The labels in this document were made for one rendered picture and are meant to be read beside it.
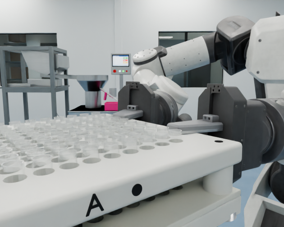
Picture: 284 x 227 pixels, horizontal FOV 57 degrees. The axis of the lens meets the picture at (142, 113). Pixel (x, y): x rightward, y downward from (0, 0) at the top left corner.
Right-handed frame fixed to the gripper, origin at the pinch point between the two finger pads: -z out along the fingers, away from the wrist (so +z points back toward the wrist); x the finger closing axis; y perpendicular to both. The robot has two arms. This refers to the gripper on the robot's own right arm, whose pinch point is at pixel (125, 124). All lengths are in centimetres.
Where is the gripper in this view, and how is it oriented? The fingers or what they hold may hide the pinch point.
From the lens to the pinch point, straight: 38.5
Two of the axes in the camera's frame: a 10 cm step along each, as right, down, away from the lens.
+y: -9.5, -0.7, 3.1
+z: 3.2, -1.2, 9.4
